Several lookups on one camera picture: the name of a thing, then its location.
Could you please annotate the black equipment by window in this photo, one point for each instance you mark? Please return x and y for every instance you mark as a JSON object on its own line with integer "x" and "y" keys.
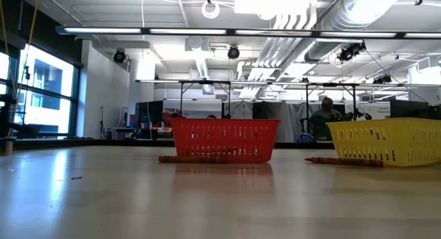
{"x": 7, "y": 115}

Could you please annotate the black ceiling spotlight cluster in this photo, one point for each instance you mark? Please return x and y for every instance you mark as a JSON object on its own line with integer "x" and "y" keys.
{"x": 382, "y": 80}
{"x": 349, "y": 53}

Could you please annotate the black office chair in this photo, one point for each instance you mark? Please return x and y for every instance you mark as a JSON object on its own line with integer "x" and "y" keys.
{"x": 301, "y": 123}

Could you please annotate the black metal rig frame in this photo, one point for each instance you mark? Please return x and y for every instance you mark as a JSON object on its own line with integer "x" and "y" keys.
{"x": 181, "y": 101}
{"x": 354, "y": 101}

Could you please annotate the grey fabric curtain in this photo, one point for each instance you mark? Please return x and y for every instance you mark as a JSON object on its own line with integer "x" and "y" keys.
{"x": 291, "y": 123}

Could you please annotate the large dark-framed window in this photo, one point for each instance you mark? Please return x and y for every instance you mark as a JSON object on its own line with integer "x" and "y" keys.
{"x": 75, "y": 101}

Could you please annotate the blue round object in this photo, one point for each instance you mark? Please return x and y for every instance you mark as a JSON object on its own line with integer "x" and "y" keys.
{"x": 306, "y": 138}

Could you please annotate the small white post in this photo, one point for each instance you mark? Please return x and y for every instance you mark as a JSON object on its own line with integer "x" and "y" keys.
{"x": 9, "y": 147}

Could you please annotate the red plastic basket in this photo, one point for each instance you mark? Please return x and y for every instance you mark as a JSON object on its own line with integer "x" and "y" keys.
{"x": 224, "y": 139}

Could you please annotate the white fabric cover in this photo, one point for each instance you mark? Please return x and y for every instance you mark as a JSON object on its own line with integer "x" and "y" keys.
{"x": 241, "y": 109}

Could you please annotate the yellow plastic basket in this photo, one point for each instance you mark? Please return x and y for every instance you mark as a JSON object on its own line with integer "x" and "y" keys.
{"x": 386, "y": 142}

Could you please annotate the person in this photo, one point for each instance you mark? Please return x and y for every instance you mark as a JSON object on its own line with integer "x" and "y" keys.
{"x": 325, "y": 120}

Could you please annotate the orange crayon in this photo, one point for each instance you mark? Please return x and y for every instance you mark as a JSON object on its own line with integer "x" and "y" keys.
{"x": 186, "y": 159}
{"x": 344, "y": 162}

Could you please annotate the silver ventilation duct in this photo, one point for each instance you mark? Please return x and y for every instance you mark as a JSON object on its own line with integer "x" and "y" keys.
{"x": 322, "y": 51}

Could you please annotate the background desk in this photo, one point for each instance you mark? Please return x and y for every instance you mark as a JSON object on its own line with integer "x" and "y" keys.
{"x": 124, "y": 129}

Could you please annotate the red background box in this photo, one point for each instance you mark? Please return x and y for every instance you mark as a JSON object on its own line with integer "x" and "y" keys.
{"x": 166, "y": 116}

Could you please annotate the black overhead light bar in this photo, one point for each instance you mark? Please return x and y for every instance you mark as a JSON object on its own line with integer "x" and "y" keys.
{"x": 103, "y": 30}

